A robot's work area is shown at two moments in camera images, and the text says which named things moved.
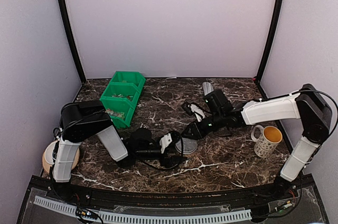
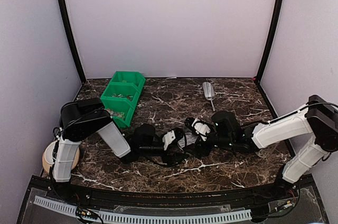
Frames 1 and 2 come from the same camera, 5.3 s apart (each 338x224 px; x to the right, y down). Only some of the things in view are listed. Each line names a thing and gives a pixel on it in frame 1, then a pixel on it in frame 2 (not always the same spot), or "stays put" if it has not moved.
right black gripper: x=197 y=132 -> x=197 y=146
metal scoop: x=207 y=87 stays put
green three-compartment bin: x=121 y=95 stays put
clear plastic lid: x=188 y=145 stays put
